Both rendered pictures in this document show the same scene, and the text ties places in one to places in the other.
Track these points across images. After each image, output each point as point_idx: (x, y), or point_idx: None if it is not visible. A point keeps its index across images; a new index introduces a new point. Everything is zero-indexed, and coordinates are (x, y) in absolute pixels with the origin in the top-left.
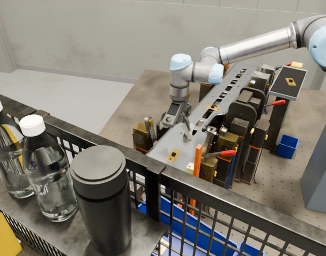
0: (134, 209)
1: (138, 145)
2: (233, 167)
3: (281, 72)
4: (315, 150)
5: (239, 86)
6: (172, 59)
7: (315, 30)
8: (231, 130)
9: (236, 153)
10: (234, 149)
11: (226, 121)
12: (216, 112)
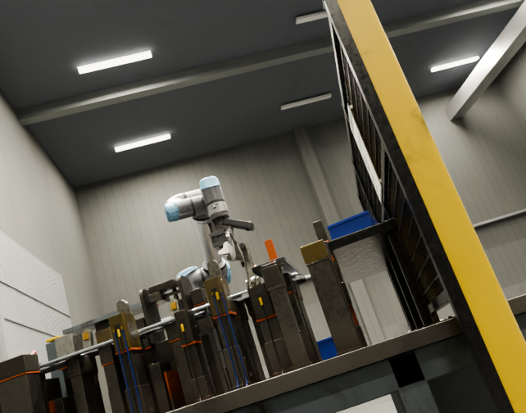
0: None
1: (230, 306)
2: (222, 354)
3: None
4: None
5: (56, 365)
6: (213, 176)
7: (198, 191)
8: (204, 298)
9: (215, 329)
10: None
11: (179, 310)
12: (142, 333)
